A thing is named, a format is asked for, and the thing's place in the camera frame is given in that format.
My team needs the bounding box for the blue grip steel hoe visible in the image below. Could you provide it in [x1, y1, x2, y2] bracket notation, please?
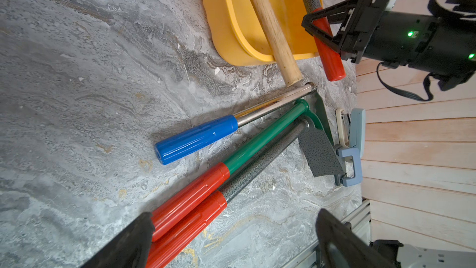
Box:
[154, 82, 317, 165]

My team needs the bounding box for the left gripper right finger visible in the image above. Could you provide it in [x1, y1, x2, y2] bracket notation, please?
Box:
[316, 208, 394, 268]

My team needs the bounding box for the blue grey stapler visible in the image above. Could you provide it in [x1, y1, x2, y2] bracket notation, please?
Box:
[335, 108, 366, 187]

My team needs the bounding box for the wooden handle hoe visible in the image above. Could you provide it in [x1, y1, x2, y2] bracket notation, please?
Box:
[250, 0, 303, 87]

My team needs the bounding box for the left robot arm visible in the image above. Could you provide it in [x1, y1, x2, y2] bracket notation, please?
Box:
[83, 201, 476, 268]

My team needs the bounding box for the green shaft red grip hoe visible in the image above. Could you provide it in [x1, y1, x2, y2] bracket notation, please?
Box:
[152, 95, 333, 243]

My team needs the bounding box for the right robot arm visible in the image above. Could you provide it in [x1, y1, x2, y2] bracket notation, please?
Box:
[302, 0, 476, 91]

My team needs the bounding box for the yellow plastic storage box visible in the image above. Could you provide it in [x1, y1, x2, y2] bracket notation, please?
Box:
[203, 0, 318, 67]

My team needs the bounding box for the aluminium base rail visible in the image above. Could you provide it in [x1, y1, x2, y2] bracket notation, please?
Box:
[283, 199, 371, 268]

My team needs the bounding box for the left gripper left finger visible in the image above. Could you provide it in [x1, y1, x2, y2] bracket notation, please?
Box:
[82, 212, 155, 268]

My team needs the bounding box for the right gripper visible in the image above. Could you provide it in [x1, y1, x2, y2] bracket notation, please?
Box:
[301, 0, 390, 63]

